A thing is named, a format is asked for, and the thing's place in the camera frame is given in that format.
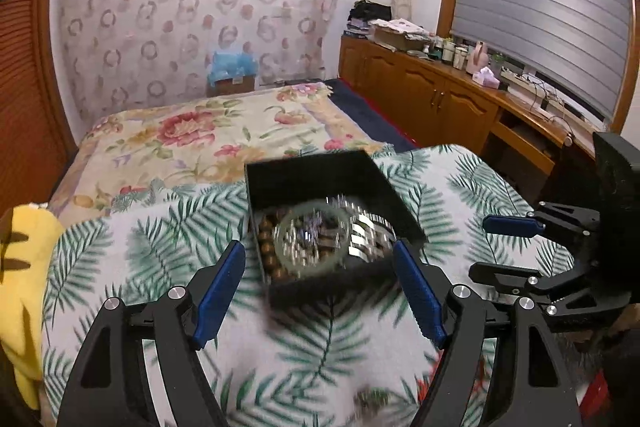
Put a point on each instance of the flat cardboard box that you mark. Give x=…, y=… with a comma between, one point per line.
x=400, y=37

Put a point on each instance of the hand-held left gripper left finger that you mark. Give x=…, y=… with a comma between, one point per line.
x=220, y=297

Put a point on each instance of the wooden louvred wardrobe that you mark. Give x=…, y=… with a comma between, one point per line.
x=25, y=107

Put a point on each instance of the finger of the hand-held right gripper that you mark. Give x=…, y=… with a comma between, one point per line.
x=510, y=225
x=505, y=279

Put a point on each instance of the blue plastic bag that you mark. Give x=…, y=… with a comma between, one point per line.
x=232, y=63

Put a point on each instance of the leaf print tablecloth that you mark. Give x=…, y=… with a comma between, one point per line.
x=150, y=252

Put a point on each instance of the dark blue rug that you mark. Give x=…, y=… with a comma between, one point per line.
x=370, y=117

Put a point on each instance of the small cardboard box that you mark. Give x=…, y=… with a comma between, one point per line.
x=232, y=87

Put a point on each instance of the yellow plush toy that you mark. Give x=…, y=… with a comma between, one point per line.
x=22, y=287

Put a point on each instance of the black square box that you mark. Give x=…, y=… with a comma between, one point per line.
x=310, y=179

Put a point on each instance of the white jar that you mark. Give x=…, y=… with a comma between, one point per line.
x=459, y=58

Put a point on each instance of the pink bottle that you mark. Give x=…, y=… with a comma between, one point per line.
x=478, y=57

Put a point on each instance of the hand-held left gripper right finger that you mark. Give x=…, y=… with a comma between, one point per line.
x=420, y=292

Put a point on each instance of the pink tissue box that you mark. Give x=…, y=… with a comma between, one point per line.
x=486, y=78

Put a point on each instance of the floral blanket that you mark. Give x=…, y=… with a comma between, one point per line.
x=200, y=137

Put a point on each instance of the circle pattern curtain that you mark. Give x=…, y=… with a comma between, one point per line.
x=175, y=17

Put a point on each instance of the wooden cabinet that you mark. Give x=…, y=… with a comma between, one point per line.
x=425, y=97

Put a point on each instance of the white power strip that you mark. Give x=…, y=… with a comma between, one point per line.
x=515, y=78

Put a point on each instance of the clear jade bangle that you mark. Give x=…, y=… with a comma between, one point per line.
x=281, y=247

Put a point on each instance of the pile of dark clothes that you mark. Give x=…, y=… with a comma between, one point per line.
x=370, y=14

